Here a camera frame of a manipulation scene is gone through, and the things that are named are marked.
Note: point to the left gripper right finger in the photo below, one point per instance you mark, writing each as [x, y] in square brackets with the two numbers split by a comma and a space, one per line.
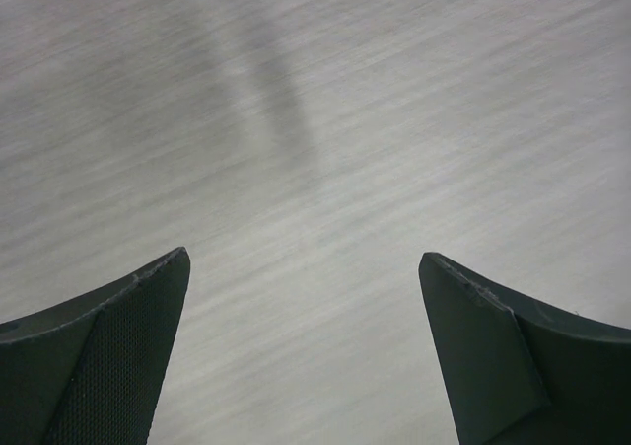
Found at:
[520, 371]

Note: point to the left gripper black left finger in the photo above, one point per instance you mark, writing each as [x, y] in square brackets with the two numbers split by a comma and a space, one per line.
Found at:
[90, 370]

